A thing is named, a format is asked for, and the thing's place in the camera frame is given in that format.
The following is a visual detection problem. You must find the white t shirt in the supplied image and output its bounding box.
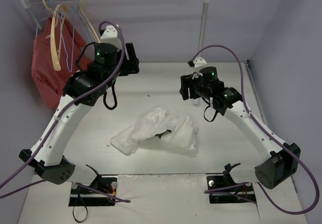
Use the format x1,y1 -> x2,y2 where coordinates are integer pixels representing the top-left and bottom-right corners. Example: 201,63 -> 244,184
110,107 -> 198,156

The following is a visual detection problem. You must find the tan wooden hanger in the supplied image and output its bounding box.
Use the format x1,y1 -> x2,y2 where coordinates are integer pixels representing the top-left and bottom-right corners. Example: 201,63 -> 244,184
75,0 -> 101,43
42,0 -> 68,71

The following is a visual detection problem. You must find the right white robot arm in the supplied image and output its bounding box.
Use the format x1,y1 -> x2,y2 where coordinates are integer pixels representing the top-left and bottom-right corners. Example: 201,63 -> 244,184
180,66 -> 301,189

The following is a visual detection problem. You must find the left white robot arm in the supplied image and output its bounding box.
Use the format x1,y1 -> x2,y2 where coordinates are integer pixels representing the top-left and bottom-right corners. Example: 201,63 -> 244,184
19,43 -> 139,194

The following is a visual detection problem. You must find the red t shirt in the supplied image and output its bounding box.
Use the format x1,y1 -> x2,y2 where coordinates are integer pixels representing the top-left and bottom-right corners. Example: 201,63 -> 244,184
31,18 -> 87,109

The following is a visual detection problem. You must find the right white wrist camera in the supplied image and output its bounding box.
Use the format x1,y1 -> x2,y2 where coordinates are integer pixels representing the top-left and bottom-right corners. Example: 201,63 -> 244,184
187,56 -> 207,69

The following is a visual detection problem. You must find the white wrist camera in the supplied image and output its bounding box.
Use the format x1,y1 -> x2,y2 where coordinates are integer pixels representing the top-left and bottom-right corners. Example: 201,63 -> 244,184
187,56 -> 207,69
100,25 -> 122,50

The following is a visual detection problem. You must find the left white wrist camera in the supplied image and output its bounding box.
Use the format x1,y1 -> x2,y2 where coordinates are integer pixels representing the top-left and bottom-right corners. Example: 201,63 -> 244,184
100,25 -> 122,50

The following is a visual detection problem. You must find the blue wire hanger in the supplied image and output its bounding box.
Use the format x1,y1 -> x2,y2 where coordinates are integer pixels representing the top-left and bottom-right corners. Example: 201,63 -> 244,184
24,0 -> 49,36
76,4 -> 92,41
50,0 -> 73,72

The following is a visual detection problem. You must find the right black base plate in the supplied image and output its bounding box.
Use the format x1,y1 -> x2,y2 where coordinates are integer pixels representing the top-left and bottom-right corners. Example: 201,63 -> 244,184
205,175 -> 257,204

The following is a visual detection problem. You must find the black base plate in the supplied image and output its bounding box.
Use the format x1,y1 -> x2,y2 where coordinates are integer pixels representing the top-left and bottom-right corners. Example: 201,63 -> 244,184
68,176 -> 118,207
205,175 -> 257,204

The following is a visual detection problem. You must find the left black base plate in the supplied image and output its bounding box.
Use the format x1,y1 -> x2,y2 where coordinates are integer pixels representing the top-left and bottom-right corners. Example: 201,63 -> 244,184
68,176 -> 118,207

